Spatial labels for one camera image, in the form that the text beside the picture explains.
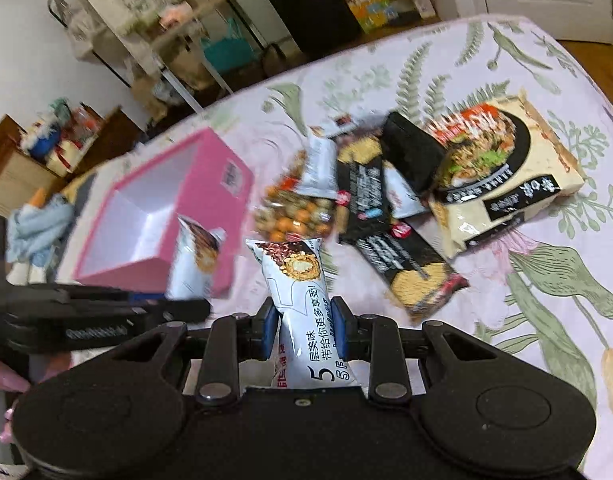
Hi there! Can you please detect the light blue cloth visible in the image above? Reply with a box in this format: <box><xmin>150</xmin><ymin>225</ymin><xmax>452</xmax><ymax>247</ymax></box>
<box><xmin>7</xmin><ymin>192</ymin><xmax>78</xmax><ymax>263</ymax></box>

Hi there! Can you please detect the colourful carton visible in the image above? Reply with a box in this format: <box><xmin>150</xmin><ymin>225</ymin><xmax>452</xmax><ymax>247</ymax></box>
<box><xmin>345</xmin><ymin>0</ymin><xmax>403</xmax><ymax>31</ymax></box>

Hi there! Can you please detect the person's left hand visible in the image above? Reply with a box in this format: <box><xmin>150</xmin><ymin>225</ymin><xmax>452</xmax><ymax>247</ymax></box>
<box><xmin>0</xmin><ymin>352</ymin><xmax>32</xmax><ymax>443</ymax></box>

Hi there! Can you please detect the mixed nuts packet red label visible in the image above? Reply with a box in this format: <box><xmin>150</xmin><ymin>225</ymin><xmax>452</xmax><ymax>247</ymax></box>
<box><xmin>254</xmin><ymin>185</ymin><xmax>337</xmax><ymax>242</ymax></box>

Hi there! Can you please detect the clutter on cabinet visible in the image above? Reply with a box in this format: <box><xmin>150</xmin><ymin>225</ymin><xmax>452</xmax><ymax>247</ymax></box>
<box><xmin>20</xmin><ymin>99</ymin><xmax>104</xmax><ymax>177</ymax></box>

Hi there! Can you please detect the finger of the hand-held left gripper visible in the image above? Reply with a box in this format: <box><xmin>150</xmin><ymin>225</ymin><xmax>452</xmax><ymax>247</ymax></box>
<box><xmin>0</xmin><ymin>282</ymin><xmax>154</xmax><ymax>313</ymax></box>
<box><xmin>6</xmin><ymin>299</ymin><xmax>210</xmax><ymax>355</ymax></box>

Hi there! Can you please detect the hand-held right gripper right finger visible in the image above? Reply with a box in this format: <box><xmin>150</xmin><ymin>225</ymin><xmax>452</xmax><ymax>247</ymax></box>
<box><xmin>331</xmin><ymin>296</ymin><xmax>487</xmax><ymax>406</ymax></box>

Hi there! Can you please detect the plain black packet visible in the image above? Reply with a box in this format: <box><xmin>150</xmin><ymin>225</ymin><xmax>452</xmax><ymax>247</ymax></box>
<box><xmin>381</xmin><ymin>111</ymin><xmax>444</xmax><ymax>196</ymax></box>

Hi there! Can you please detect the pink cardboard box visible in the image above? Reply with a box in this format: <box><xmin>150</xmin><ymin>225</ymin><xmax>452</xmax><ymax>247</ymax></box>
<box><xmin>56</xmin><ymin>127</ymin><xmax>256</xmax><ymax>300</ymax></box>

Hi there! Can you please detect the white snack packet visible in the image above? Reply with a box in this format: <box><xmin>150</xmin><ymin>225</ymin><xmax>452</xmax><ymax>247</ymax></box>
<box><xmin>245</xmin><ymin>237</ymin><xmax>361</xmax><ymax>392</ymax></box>
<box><xmin>383</xmin><ymin>167</ymin><xmax>429</xmax><ymax>219</ymax></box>
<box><xmin>166</xmin><ymin>215</ymin><xmax>228</xmax><ymax>301</ymax></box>
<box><xmin>296</xmin><ymin>135</ymin><xmax>339</xmax><ymax>198</ymax></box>

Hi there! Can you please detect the small dark wrapped candy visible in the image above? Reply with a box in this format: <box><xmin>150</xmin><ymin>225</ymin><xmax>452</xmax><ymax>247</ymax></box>
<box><xmin>336</xmin><ymin>135</ymin><xmax>393</xmax><ymax>246</ymax></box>

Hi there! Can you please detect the black suitcase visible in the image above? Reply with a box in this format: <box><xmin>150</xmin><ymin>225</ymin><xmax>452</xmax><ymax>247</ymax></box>
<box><xmin>265</xmin><ymin>0</ymin><xmax>363</xmax><ymax>61</ymax></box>

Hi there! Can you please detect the teal bag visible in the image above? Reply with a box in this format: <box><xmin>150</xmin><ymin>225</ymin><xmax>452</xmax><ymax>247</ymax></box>
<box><xmin>201</xmin><ymin>19</ymin><xmax>260</xmax><ymax>77</ymax></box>

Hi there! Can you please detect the wooden cabinet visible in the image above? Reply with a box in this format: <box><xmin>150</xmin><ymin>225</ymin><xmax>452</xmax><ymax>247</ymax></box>
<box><xmin>0</xmin><ymin>105</ymin><xmax>148</xmax><ymax>217</ymax></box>

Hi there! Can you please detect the small snack packet on table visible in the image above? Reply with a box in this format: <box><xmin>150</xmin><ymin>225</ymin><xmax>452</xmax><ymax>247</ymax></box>
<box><xmin>425</xmin><ymin>91</ymin><xmax>587</xmax><ymax>261</ymax></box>

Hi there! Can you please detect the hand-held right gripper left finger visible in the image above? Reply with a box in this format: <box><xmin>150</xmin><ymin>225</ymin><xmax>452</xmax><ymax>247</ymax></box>
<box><xmin>131</xmin><ymin>302</ymin><xmax>280</xmax><ymax>406</ymax></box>

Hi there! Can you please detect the brown paper bag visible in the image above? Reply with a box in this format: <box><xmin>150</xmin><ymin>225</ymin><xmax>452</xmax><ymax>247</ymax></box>
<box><xmin>170</xmin><ymin>49</ymin><xmax>213</xmax><ymax>92</ymax></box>

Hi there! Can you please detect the floral bed sheet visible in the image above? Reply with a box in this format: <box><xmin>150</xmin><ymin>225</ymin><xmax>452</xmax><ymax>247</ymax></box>
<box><xmin>61</xmin><ymin>12</ymin><xmax>613</xmax><ymax>478</ymax></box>

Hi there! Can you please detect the black noodle packet lower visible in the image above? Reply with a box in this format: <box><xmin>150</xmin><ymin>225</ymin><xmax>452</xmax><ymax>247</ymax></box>
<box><xmin>353</xmin><ymin>220</ymin><xmax>470</xmax><ymax>323</ymax></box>

